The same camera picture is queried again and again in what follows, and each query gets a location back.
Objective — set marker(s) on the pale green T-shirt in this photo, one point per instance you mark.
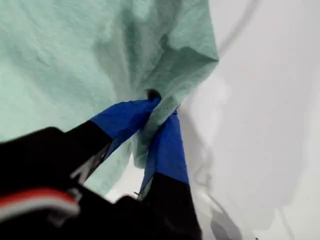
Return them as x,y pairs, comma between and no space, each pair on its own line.
75,62

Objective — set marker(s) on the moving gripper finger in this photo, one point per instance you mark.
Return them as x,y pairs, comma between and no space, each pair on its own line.
117,122

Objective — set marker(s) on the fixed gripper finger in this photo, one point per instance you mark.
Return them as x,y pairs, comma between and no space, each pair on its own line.
170,160

